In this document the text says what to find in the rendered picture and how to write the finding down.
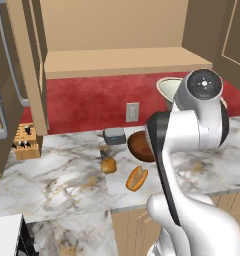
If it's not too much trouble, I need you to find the brown wooden bowl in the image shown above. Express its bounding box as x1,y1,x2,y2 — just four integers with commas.
126,130,157,164

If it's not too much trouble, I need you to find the brown potato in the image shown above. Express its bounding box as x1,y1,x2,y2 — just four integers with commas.
101,157,118,175

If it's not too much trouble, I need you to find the orange hotdog bun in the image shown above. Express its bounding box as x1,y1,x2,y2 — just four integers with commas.
125,165,149,193

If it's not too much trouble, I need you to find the cream white bowl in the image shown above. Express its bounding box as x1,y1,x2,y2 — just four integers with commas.
155,76,229,116

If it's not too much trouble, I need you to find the small grey box appliance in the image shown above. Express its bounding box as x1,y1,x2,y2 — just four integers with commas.
102,127,127,146

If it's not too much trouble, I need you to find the wooden knife block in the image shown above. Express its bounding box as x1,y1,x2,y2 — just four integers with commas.
12,122,44,161

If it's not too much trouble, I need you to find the tan base cabinet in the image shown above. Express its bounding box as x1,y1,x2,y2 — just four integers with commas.
110,190,240,256

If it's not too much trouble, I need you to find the tan narrow cupboard door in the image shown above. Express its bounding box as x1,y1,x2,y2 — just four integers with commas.
5,0,50,137

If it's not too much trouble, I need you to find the brown fridge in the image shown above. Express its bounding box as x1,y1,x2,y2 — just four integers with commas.
0,0,30,205

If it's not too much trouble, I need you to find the brown wide cupboard door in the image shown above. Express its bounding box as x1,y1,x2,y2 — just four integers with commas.
181,0,240,98

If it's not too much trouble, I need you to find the white and black appliance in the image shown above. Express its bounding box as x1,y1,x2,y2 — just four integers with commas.
0,214,40,256

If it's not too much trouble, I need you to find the grey wall outlet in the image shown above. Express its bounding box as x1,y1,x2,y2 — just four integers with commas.
125,101,140,123

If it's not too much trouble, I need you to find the tan open wall cupboard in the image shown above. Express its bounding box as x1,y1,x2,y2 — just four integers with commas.
39,0,214,80

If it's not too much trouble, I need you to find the long grey fridge handle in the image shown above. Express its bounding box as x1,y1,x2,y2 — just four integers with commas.
0,0,30,108

